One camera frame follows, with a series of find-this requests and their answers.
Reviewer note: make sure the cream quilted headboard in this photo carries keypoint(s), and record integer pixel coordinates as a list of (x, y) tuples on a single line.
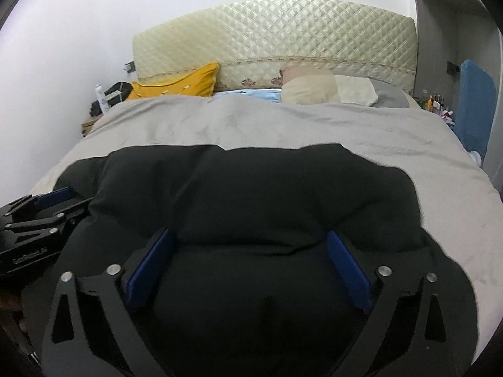
[(275, 39)]

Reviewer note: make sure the pink pillow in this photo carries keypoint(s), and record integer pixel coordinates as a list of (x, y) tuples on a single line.
[(306, 71)]

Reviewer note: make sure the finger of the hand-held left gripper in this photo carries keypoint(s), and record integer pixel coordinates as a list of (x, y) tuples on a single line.
[(53, 197), (59, 218)]

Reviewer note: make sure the black bag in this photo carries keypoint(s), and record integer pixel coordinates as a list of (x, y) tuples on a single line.
[(116, 92)]

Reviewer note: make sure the grey wardrobe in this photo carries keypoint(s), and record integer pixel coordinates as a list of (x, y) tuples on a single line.
[(452, 27)]

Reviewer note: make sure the dark wall socket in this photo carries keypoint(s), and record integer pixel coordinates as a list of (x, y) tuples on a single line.
[(452, 67)]

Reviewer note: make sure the black puffer jacket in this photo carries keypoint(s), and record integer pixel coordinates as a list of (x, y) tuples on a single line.
[(251, 251)]

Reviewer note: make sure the beige pillow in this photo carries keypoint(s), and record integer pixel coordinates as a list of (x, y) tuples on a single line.
[(308, 90)]

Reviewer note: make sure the yellow pillow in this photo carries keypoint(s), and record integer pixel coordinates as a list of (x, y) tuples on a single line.
[(177, 84)]

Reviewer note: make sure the white folded cloth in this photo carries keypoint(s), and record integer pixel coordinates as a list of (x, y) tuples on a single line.
[(355, 90)]

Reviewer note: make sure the light blue bed sheet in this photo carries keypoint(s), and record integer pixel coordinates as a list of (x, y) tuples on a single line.
[(251, 95)]

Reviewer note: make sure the wooden nightstand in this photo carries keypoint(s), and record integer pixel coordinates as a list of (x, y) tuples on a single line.
[(91, 125)]

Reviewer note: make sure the bed with grey cover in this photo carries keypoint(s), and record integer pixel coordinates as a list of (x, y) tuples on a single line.
[(314, 133)]

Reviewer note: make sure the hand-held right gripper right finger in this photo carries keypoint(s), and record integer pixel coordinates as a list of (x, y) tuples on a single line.
[(349, 271)]

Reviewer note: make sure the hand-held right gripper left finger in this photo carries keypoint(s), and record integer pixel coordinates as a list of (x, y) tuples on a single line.
[(151, 271)]

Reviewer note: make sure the white bottle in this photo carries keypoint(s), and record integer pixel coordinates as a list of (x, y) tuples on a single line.
[(102, 100)]

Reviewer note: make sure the group of small bottles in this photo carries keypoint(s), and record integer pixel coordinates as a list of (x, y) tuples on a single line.
[(434, 104)]

